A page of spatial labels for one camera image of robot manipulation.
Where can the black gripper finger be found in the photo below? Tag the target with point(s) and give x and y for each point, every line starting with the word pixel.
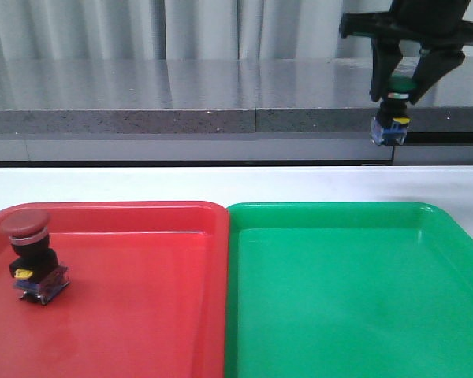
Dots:
pixel 433 65
pixel 386 55

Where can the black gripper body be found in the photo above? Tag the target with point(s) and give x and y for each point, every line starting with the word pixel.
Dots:
pixel 431 24

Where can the green mushroom push button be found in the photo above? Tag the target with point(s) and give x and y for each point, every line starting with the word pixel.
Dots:
pixel 389 127

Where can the red mushroom push button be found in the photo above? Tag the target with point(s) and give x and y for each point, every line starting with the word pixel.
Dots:
pixel 36 271

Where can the grey stone counter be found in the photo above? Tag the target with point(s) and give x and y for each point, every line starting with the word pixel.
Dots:
pixel 196 112

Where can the green plastic tray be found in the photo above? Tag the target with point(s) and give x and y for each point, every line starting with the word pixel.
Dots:
pixel 348 289

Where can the red plastic tray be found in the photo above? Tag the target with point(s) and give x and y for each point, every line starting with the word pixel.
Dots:
pixel 146 296

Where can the white pleated curtain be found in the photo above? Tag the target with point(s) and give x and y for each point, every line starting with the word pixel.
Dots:
pixel 159 30

